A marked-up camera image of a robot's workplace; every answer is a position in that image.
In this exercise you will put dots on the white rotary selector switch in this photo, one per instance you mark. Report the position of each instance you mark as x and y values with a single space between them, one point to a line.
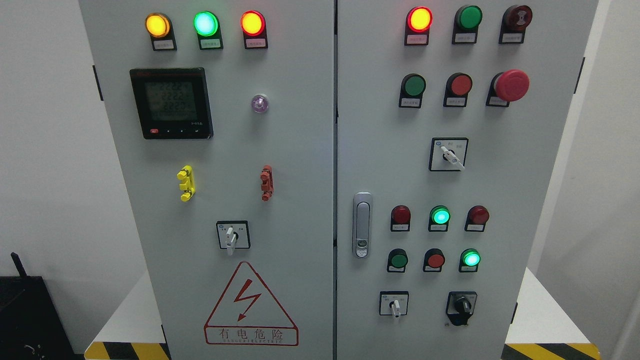
233 235
393 303
448 154

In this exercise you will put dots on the yellow indicator light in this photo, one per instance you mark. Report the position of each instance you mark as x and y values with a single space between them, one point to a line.
160 28

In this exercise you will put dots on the red terminal connector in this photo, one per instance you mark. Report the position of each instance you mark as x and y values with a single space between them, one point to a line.
267 186

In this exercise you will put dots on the dark red indicator light left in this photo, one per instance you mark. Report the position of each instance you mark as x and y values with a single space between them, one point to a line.
400 219

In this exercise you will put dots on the dark red indicator light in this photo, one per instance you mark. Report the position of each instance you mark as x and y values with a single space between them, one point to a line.
477 218
400 219

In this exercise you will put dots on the green push button lower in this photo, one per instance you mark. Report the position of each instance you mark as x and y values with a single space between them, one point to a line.
397 260

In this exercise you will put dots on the green push button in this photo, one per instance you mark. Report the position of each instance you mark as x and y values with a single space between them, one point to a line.
466 24
397 260

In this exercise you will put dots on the grey left cabinet door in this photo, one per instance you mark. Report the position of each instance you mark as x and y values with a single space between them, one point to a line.
291 234

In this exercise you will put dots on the grey cabinet door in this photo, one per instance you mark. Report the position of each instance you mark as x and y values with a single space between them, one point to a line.
291 234
385 150

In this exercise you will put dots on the lit green indicator light middle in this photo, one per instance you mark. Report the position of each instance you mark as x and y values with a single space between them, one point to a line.
439 219

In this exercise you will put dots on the green push button second row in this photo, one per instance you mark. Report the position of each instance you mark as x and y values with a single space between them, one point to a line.
412 87

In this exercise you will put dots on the yellow terminal connector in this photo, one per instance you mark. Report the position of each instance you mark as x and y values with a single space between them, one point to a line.
187 185

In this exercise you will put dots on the red push button lower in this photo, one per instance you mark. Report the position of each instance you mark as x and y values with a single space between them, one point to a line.
433 261

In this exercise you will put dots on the grey right cabinet door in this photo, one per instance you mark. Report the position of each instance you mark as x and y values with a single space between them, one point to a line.
385 150

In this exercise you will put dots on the red electric hazard warning sticker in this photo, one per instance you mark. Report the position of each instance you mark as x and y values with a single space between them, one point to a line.
248 314

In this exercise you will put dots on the dark red indicator light right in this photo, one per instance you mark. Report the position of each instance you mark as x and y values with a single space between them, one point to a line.
477 218

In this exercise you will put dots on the black digital power meter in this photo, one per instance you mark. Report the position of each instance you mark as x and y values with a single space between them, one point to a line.
172 103

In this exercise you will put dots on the red push button second row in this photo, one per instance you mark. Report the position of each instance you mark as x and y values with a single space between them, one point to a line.
457 88

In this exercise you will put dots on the lit green button lower right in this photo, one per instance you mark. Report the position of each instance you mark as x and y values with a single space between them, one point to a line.
470 259

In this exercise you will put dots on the red-orange indicator light top left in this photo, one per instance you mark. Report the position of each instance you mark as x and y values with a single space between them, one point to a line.
253 25

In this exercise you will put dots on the lit red indicator light right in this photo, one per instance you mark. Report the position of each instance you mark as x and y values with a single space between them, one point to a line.
417 26

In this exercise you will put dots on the green indicator light top left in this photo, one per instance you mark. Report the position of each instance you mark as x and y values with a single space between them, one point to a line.
208 30

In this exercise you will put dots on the red mushroom emergency stop button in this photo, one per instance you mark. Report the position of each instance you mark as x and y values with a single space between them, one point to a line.
506 87

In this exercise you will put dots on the green push button top right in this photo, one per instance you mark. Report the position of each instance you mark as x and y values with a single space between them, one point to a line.
466 24

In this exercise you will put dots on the dark red buzzer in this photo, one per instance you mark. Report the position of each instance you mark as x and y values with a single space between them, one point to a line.
515 20

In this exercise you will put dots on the white platform with hazard stripes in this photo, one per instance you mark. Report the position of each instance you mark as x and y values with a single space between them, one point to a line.
541 330

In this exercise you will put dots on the black box with antenna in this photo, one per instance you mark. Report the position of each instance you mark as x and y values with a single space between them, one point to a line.
30 328

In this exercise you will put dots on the silver cabinet door handle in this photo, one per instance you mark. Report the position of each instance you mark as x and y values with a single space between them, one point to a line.
361 223

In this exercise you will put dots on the black rotary knob switch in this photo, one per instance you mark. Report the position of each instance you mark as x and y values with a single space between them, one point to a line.
460 306

